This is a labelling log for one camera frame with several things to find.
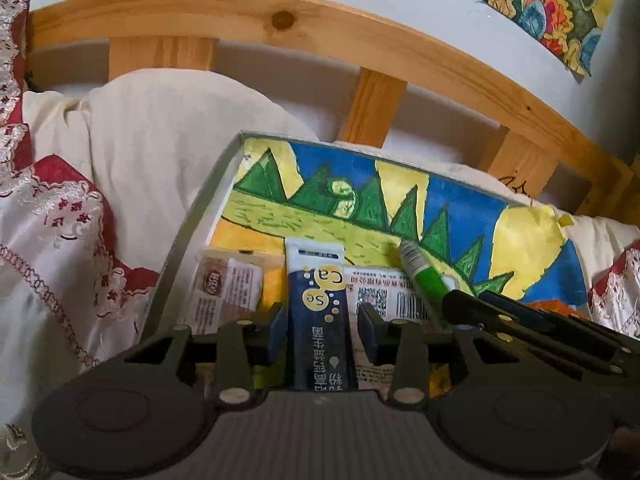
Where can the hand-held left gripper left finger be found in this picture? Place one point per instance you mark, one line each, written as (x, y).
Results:
(276, 335)

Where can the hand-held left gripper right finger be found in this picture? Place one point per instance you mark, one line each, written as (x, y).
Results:
(367, 335)

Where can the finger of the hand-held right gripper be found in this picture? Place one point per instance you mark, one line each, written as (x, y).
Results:
(575, 332)
(500, 330)

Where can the orange snack packet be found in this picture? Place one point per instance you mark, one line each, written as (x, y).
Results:
(550, 307)

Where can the blue white snack tube packet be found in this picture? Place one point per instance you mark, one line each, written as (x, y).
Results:
(320, 320)

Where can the white green snack packet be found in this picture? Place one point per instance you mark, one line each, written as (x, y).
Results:
(395, 295)

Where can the clear packet brown pastry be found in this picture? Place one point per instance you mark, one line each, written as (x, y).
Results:
(225, 285)

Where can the green sausage stick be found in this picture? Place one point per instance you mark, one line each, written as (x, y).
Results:
(425, 275)

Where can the grey metal tray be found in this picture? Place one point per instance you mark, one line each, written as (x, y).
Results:
(200, 220)

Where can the dinosaur crayon drawing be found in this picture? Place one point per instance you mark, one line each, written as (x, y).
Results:
(450, 195)

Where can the cream pillow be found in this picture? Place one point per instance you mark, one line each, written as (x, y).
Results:
(150, 135)

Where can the floral satin blanket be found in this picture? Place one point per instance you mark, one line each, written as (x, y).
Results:
(50, 260)

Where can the wooden bed rail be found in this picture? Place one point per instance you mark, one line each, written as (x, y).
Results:
(250, 15)

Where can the colourful mushroom wall drawing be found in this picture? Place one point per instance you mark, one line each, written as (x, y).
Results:
(560, 5)

